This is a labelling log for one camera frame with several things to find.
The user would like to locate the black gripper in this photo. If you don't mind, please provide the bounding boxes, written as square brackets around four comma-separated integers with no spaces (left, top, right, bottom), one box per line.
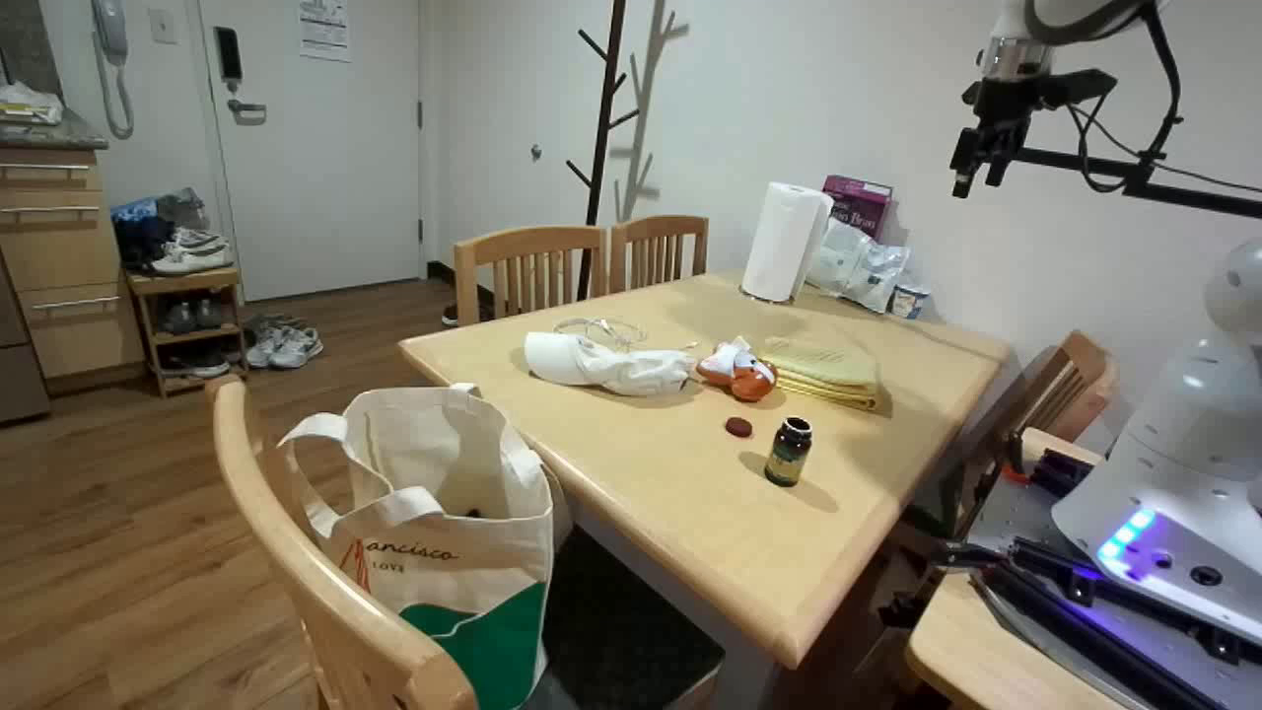
[952,70,1115,198]

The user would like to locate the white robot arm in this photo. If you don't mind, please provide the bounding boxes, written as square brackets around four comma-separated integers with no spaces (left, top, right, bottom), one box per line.
[952,0,1150,198]

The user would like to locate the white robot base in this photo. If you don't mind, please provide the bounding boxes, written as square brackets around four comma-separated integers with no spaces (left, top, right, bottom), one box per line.
[1054,239,1262,644]

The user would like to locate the clear plastic bag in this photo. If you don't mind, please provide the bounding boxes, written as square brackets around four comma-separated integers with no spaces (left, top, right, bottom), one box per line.
[804,220,911,310]

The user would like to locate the white canvas tote bag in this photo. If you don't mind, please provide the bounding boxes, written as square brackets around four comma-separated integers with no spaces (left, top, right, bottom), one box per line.
[279,385,557,710]

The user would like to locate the purple box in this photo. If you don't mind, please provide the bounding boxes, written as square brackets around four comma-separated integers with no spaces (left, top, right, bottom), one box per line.
[824,172,892,235]

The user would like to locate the white paper towel roll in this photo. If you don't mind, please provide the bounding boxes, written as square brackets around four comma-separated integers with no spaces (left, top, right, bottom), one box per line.
[743,182,833,303]

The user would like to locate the right side wooden chair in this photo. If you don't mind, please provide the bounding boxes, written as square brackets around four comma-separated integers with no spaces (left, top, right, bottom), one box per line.
[904,329,1115,537]

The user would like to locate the wooden chair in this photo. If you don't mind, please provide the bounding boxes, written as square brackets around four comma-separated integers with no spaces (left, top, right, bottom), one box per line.
[452,223,607,323]
[611,212,711,290]
[209,373,476,710]
[904,329,1115,537]

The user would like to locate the yellow folded cloth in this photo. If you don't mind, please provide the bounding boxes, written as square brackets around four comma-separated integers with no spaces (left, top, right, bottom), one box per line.
[761,343,878,408]

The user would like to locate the far right wooden chair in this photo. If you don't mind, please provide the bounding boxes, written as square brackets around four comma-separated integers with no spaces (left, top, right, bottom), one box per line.
[611,212,711,290]

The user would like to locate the dark green bottle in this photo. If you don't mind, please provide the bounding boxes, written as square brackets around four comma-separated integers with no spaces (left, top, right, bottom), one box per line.
[765,418,812,485]

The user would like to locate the coat rack tree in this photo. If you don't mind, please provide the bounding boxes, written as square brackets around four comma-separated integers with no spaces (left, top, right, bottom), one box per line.
[565,0,693,227]

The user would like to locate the small brown lid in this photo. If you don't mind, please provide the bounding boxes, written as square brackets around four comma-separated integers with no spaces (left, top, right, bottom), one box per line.
[725,418,754,439]

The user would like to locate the wooden dining table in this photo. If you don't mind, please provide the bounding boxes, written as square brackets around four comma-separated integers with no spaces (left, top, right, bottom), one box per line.
[402,277,1007,710]

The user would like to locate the white cloth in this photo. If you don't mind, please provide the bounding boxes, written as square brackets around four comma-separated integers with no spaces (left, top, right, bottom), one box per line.
[523,329,693,398]

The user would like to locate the far left wooden chair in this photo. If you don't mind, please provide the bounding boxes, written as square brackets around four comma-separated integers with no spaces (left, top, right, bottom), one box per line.
[452,223,607,323]

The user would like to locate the paper notice on door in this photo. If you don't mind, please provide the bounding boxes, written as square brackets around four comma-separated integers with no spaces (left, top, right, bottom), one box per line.
[294,0,350,64]

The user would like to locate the white door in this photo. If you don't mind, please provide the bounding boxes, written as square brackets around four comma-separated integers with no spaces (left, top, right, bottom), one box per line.
[197,0,422,298]

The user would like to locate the white sneakers on floor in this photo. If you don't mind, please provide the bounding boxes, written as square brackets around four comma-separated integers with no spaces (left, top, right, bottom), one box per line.
[246,318,322,372]

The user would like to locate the wooden shoe rack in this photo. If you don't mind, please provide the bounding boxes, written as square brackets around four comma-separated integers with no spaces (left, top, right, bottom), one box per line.
[131,266,246,394]

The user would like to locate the near wooden chair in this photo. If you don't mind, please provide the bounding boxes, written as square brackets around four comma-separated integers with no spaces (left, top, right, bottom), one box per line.
[209,373,476,710]

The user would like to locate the shoes on rack top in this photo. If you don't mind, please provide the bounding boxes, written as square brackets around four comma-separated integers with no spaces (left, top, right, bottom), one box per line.
[112,187,234,277]

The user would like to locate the wooden cabinet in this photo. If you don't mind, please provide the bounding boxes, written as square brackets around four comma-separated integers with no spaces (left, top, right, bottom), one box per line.
[0,137,143,420]

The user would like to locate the wall phone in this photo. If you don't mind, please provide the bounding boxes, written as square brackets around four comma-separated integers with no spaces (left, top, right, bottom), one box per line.
[91,0,133,141]

